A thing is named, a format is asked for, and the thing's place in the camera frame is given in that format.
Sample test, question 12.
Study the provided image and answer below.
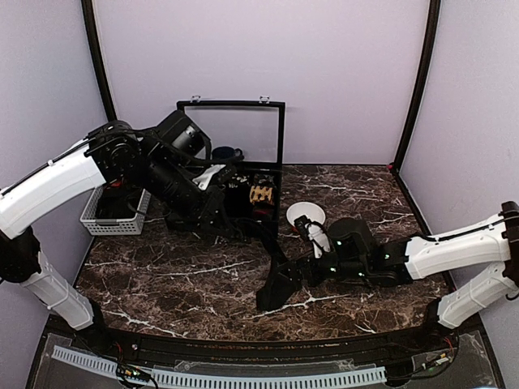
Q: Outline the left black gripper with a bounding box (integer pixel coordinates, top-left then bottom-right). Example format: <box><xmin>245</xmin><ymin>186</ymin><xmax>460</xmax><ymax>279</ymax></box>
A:
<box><xmin>137</xmin><ymin>151</ymin><xmax>233</xmax><ymax>237</ymax></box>

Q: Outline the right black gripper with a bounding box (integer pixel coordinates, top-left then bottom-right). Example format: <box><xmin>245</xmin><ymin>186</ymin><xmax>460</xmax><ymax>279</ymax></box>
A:
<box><xmin>274</xmin><ymin>248</ymin><xmax>369</xmax><ymax>291</ymax></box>

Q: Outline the black necktie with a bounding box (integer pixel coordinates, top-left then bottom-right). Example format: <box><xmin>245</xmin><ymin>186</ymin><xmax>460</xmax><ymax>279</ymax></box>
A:
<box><xmin>236</xmin><ymin>218</ymin><xmax>302</xmax><ymax>312</ymax></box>

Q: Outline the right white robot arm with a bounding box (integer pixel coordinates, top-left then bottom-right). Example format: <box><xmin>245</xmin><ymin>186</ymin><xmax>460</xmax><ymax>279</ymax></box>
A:
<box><xmin>256</xmin><ymin>201</ymin><xmax>518</xmax><ymax>352</ymax></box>

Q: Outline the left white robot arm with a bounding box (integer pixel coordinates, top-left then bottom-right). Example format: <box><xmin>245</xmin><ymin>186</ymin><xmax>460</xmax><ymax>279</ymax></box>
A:
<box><xmin>1</xmin><ymin>111</ymin><xmax>244</xmax><ymax>353</ymax></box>

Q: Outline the red black rolled tie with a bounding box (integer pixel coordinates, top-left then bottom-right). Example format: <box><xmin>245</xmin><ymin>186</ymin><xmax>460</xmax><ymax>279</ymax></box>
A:
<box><xmin>251</xmin><ymin>203</ymin><xmax>275</xmax><ymax>221</ymax></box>

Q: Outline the black white rolled tie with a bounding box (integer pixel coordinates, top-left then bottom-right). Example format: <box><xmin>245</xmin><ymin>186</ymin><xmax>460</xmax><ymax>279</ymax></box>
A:
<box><xmin>227</xmin><ymin>174</ymin><xmax>251</xmax><ymax>190</ymax></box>

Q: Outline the tan patterned rolled tie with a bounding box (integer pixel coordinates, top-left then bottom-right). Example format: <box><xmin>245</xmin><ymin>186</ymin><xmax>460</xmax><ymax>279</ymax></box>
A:
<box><xmin>249</xmin><ymin>173</ymin><xmax>277</xmax><ymax>205</ymax></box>

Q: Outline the white and orange bowl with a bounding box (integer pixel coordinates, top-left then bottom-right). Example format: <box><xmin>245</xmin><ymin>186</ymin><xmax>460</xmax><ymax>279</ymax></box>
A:
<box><xmin>285</xmin><ymin>201</ymin><xmax>326</xmax><ymax>228</ymax></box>

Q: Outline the dark blue mug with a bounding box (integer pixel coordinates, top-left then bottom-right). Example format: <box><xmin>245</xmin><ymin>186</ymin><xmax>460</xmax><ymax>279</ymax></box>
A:
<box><xmin>212</xmin><ymin>146</ymin><xmax>244</xmax><ymax>160</ymax></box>

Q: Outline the black tie storage box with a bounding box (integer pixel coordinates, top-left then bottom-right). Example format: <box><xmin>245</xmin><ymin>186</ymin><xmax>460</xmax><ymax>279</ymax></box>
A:
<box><xmin>174</xmin><ymin>100</ymin><xmax>285</xmax><ymax>237</ymax></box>

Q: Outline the white plastic basket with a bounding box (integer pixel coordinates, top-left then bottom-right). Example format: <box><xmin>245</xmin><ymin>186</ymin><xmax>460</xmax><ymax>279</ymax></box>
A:
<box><xmin>79</xmin><ymin>186</ymin><xmax>151</xmax><ymax>236</ymax></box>

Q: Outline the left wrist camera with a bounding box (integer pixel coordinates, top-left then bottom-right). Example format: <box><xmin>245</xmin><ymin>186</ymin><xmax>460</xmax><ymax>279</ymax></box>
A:
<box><xmin>157</xmin><ymin>110</ymin><xmax>212</xmax><ymax>159</ymax></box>

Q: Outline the white cable duct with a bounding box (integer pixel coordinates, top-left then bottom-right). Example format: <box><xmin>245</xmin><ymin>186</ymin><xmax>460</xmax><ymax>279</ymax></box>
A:
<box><xmin>51</xmin><ymin>346</ymin><xmax>387</xmax><ymax>388</ymax></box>

